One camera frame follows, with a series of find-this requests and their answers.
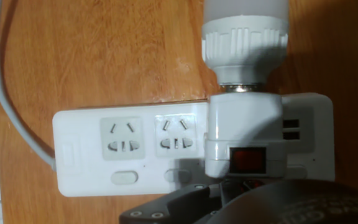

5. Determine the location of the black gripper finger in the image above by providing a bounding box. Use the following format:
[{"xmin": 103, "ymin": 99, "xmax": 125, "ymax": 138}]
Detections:
[{"xmin": 119, "ymin": 179, "xmax": 245, "ymax": 224}]

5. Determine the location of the white bulb holder with bulb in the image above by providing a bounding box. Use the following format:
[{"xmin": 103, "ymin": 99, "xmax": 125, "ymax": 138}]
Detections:
[{"xmin": 201, "ymin": 0, "xmax": 290, "ymax": 180}]

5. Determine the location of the white power strip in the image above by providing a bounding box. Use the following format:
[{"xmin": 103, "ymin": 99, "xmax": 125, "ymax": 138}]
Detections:
[{"xmin": 52, "ymin": 92, "xmax": 336, "ymax": 198}]

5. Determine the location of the wooden board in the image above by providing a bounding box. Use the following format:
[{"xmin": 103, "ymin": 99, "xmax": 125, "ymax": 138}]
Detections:
[{"xmin": 0, "ymin": 0, "xmax": 358, "ymax": 224}]

